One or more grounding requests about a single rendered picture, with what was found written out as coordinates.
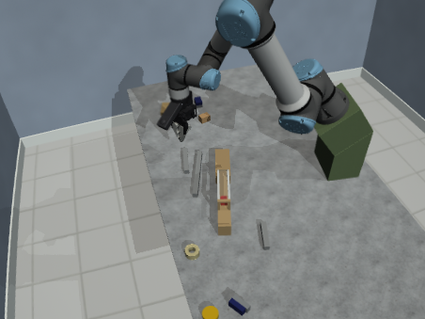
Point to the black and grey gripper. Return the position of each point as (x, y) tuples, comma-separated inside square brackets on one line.
[(185, 114)]

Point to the yellow cylinder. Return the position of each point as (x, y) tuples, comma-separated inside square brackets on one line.
[(210, 312)]

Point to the beige roll of masking tape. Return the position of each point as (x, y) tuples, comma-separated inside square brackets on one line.
[(192, 256)]

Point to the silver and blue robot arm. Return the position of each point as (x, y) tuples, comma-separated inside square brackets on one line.
[(245, 22)]

